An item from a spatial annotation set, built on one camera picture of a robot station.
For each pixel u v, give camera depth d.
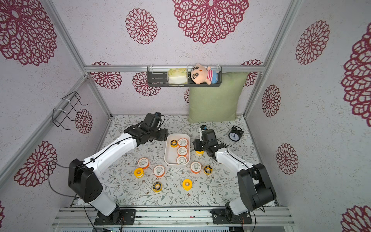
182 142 1.02
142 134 0.58
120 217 0.72
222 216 0.71
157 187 0.84
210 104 1.00
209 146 0.69
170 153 0.98
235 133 1.00
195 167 0.91
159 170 0.89
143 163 0.92
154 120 0.64
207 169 0.90
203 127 0.80
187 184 0.84
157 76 0.90
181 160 0.93
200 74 0.85
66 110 0.78
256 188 0.43
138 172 0.89
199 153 0.97
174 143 1.02
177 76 0.90
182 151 0.98
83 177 0.43
